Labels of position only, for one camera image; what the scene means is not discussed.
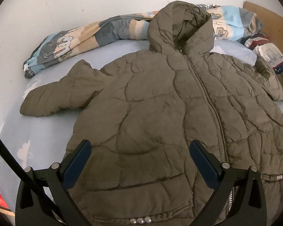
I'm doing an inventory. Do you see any olive green hooded puffer jacket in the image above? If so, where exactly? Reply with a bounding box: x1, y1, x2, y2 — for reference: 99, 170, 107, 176
20, 1, 283, 225

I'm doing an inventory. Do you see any light blue bed sheet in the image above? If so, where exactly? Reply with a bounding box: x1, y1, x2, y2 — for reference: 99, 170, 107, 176
0, 38, 283, 226

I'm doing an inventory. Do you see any navy patterned pillow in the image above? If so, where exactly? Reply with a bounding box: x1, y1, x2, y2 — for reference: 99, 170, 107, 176
239, 33, 283, 74

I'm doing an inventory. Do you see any wooden headboard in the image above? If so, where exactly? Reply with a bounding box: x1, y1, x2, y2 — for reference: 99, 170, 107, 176
243, 2, 283, 53

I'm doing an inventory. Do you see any rolled patterned quilt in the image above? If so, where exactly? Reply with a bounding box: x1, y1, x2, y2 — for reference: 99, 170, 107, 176
23, 4, 263, 79

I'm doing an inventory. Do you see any black cable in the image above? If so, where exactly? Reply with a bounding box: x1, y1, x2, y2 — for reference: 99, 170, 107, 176
0, 125, 67, 226

